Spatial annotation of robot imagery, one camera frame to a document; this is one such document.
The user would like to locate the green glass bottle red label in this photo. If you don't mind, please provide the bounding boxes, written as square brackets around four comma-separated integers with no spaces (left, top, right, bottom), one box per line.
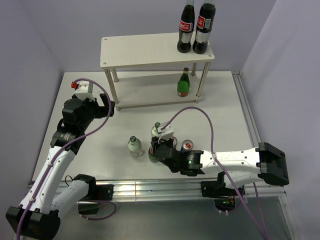
[177,67,190,97]

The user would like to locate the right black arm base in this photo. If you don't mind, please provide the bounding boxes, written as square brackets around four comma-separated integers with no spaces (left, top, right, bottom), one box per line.
[200,181,238,215]

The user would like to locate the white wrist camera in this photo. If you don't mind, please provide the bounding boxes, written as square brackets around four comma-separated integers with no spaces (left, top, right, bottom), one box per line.
[157,122,174,141]
[71,80,95,101]

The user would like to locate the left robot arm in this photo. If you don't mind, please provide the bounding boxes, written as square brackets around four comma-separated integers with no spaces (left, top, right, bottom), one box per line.
[5,93,115,240]

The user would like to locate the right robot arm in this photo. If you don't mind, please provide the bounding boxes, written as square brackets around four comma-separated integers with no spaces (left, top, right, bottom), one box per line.
[151,137,290,195]

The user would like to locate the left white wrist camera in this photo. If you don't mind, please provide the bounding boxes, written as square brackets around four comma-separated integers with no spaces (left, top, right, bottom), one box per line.
[71,80,95,101]

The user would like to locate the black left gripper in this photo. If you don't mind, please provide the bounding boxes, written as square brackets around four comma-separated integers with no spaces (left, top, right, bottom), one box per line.
[79,93,115,131]

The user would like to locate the left cola bottle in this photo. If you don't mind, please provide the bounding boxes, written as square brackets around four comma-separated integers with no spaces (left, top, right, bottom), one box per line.
[177,0,195,53]

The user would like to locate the white two-tier shelf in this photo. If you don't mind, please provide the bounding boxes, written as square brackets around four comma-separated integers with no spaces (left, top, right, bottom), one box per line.
[100,33,215,111]

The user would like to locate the green glass bottle yellow label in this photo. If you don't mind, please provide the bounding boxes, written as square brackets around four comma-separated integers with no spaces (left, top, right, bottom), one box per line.
[148,146,159,163]

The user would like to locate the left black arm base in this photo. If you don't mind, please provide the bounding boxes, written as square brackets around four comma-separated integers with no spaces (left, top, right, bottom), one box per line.
[78,184,114,215]

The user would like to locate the right cola bottle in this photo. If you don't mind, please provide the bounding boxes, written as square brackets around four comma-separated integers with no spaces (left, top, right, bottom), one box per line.
[192,0,216,54]

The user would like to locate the clear bottle green cap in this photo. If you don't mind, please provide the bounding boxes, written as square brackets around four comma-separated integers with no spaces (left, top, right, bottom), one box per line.
[127,135,143,158]
[151,122,161,138]

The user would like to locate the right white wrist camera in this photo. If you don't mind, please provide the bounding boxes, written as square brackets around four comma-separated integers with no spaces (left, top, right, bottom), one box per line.
[157,122,174,141]

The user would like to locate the silver blue can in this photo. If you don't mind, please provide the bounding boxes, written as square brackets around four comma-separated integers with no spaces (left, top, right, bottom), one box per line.
[180,139,194,153]
[171,136,178,149]

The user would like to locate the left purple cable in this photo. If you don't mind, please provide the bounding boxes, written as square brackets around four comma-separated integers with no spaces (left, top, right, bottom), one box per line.
[16,77,118,235]

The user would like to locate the cola bottle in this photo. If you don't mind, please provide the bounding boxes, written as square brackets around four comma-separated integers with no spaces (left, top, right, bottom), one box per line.
[192,0,216,54]
[177,0,195,53]

